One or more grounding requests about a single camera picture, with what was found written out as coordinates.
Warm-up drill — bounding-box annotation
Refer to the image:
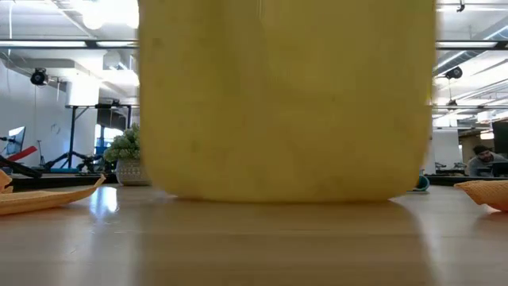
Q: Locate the yellow microfiber towel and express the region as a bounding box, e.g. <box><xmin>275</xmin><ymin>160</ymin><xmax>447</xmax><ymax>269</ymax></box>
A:
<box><xmin>137</xmin><ymin>0</ymin><xmax>437</xmax><ymax>203</ymax></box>

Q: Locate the orange microfiber towel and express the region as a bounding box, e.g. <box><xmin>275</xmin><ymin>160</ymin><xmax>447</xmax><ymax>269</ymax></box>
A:
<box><xmin>0</xmin><ymin>168</ymin><xmax>107</xmax><ymax>218</ymax></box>
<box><xmin>454</xmin><ymin>179</ymin><xmax>508</xmax><ymax>212</ymax></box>

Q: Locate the potted green succulent plant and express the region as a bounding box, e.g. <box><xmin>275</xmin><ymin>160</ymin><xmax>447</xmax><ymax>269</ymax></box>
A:
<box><xmin>103</xmin><ymin>122</ymin><xmax>152</xmax><ymax>187</ymax></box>

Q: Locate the red angled bar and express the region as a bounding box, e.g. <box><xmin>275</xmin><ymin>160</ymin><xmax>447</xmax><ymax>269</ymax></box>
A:
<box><xmin>7</xmin><ymin>145</ymin><xmax>39</xmax><ymax>162</ymax></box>

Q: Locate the person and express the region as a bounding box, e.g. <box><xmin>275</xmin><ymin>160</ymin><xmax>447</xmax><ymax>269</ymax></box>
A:
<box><xmin>467</xmin><ymin>145</ymin><xmax>508</xmax><ymax>178</ymax></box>

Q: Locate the tilted grey screen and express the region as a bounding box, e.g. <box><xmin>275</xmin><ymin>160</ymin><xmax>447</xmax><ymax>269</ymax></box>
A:
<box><xmin>6</xmin><ymin>126</ymin><xmax>27</xmax><ymax>154</ymax></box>

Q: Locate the black monitor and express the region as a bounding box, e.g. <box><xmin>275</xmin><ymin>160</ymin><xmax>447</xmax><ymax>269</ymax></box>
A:
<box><xmin>491</xmin><ymin>121</ymin><xmax>508</xmax><ymax>154</ymax></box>

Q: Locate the black metal stand frame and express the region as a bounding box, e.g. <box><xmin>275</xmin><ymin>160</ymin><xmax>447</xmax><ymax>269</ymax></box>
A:
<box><xmin>65</xmin><ymin>103</ymin><xmax>140</xmax><ymax>170</ymax></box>

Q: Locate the black metal table frame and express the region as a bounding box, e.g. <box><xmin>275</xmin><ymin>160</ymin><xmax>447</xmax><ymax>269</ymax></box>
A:
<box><xmin>0</xmin><ymin>154</ymin><xmax>508</xmax><ymax>191</ymax></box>

